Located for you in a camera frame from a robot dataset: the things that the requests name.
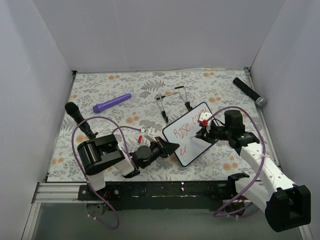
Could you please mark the small whiteboard black frame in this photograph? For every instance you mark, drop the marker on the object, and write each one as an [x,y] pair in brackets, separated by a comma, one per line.
[180,131]

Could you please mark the purple flashlight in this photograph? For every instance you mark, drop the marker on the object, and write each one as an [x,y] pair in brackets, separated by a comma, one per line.
[100,107]

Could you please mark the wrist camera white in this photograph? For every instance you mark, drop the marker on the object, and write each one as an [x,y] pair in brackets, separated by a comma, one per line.
[148,133]
[205,119]

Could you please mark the wire whiteboard stand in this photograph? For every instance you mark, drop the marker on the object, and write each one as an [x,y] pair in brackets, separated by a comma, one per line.
[174,97]

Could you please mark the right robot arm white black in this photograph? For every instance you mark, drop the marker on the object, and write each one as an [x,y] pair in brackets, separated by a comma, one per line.
[285,204]

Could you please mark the floral patterned table mat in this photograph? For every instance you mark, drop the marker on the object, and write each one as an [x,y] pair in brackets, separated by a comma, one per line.
[123,102]

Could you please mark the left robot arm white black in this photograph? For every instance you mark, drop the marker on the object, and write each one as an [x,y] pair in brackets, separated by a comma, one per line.
[101,153]

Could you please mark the black microphone silver head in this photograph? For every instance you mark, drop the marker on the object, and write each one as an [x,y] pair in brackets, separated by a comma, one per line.
[259,100]

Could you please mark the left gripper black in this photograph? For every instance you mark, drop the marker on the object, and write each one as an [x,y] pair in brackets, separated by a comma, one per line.
[161,147]

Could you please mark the black microphone on stand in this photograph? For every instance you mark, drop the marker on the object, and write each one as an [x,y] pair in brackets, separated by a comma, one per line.
[73,111]

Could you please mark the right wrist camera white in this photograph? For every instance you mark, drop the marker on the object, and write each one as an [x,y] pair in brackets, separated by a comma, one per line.
[205,119]

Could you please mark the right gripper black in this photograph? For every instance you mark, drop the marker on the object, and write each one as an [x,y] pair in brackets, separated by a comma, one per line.
[208,132]

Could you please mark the black base frame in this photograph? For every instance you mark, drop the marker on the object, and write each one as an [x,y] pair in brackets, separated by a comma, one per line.
[161,195]

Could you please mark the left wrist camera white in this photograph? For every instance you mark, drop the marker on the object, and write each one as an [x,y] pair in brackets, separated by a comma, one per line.
[148,133]

